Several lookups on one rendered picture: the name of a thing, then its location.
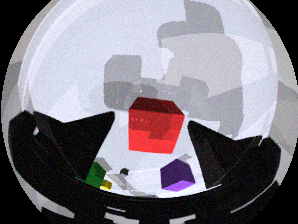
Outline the green block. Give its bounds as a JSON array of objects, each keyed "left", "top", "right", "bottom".
[
  {"left": 88, "top": 163, "right": 106, "bottom": 185},
  {"left": 84, "top": 176, "right": 101, "bottom": 189}
]

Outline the red block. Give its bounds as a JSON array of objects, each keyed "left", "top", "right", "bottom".
[{"left": 128, "top": 97, "right": 185, "bottom": 155}]

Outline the purple cube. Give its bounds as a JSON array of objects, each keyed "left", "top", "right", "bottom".
[{"left": 160, "top": 159, "right": 196, "bottom": 192}]

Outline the small yellow block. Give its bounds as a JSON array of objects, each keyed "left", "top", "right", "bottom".
[{"left": 101, "top": 180, "right": 112, "bottom": 190}]

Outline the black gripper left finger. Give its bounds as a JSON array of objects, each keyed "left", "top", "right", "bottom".
[{"left": 33, "top": 112, "right": 116, "bottom": 181}]

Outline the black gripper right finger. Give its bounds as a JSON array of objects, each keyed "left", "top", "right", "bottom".
[{"left": 186, "top": 120, "right": 262, "bottom": 189}]

